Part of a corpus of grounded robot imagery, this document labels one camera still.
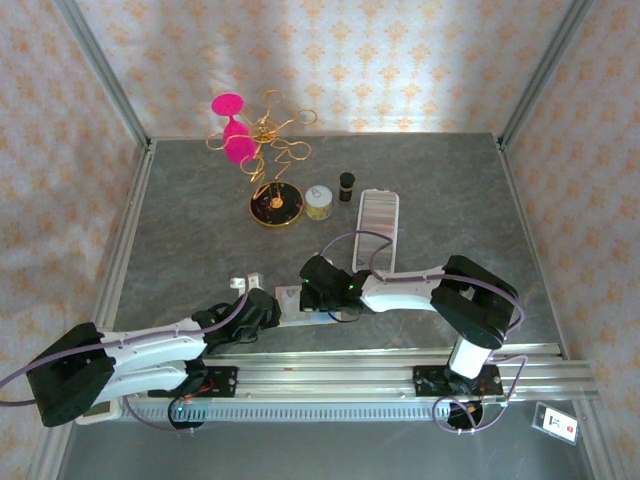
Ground aluminium table side rail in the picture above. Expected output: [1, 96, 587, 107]
[82, 142, 157, 361]
[497, 137, 571, 351]

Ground aluminium frame corner post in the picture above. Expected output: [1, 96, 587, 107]
[53, 0, 154, 151]
[497, 0, 596, 149]

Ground white slotted card tray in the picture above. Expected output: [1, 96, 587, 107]
[351, 188, 402, 274]

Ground stack of credit cards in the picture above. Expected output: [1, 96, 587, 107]
[357, 193, 399, 269]

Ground beige card holder blue pages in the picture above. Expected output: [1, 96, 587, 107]
[274, 284, 351, 327]

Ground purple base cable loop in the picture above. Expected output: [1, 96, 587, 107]
[432, 354, 531, 436]
[119, 394, 209, 435]

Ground grey slotted cable duct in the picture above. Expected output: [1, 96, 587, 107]
[119, 401, 451, 424]

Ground small white box device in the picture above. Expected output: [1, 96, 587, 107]
[74, 399, 119, 426]

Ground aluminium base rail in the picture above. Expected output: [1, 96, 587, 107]
[199, 344, 599, 404]

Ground white badge in clear sleeve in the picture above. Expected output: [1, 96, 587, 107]
[530, 401, 581, 445]

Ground gold wire glass rack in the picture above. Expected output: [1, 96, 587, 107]
[205, 89, 319, 230]

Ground white printed credit card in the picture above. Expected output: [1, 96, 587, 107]
[277, 287, 302, 314]

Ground pink flocked wine glass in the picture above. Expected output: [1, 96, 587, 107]
[209, 93, 259, 165]

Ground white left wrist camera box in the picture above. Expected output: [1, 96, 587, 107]
[228, 271, 265, 291]

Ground white can yellow print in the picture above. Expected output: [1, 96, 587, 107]
[303, 185, 335, 221]

